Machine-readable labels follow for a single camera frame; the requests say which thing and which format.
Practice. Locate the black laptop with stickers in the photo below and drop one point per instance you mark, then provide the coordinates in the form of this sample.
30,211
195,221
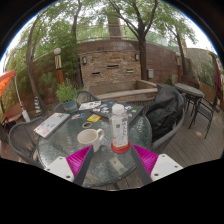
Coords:
135,111

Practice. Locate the black jacket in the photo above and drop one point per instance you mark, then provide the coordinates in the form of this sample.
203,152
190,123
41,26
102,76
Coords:
165,111

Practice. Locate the silver laptop with stickers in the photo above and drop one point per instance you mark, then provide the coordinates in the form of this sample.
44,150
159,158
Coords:
51,125

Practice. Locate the blue yellow striped cone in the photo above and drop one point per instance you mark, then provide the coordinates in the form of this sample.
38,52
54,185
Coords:
37,106

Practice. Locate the black wall lantern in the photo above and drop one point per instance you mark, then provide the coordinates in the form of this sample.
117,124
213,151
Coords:
136,57
84,60

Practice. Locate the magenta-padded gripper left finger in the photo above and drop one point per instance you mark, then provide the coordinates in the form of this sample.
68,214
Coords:
78,161

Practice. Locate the wooden bench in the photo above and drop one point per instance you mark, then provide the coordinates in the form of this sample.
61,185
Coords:
11,113

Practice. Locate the yellow square card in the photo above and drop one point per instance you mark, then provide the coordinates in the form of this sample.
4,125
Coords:
93,118

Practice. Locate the small blue sticker card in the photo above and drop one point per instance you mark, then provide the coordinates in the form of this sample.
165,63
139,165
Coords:
78,116

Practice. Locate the clear drink bottle white cap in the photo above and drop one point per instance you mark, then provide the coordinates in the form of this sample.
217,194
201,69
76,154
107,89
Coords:
119,128

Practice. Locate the white ribbed mug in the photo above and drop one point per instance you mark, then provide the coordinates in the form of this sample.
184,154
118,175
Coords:
88,138

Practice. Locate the maroon closed patio umbrella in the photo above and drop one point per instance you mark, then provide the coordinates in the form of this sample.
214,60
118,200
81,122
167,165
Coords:
217,75

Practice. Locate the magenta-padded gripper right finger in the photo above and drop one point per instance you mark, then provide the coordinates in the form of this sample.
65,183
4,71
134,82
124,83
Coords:
146,160

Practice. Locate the green plant in blue pot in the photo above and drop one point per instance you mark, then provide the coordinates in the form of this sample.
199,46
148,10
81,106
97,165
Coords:
66,95

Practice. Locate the small tape roll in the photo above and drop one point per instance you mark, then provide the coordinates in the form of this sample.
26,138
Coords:
87,125

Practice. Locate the flat round red coaster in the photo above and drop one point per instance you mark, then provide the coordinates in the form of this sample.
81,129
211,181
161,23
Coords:
120,150

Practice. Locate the black metal chair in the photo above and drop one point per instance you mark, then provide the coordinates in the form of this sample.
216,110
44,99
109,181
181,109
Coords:
205,111

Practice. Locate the white sticker sheet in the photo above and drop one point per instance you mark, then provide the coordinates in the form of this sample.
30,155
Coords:
90,105

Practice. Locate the white canopy leg weight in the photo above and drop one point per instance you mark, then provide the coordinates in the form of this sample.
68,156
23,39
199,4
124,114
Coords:
26,115

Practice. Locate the orange canopy tent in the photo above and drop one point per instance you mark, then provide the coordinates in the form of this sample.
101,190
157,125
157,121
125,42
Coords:
6,81

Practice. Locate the dark round side table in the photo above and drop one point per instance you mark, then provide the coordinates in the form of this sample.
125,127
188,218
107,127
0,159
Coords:
189,90

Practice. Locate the grey wall utility box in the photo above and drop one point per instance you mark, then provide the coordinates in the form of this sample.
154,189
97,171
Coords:
150,73

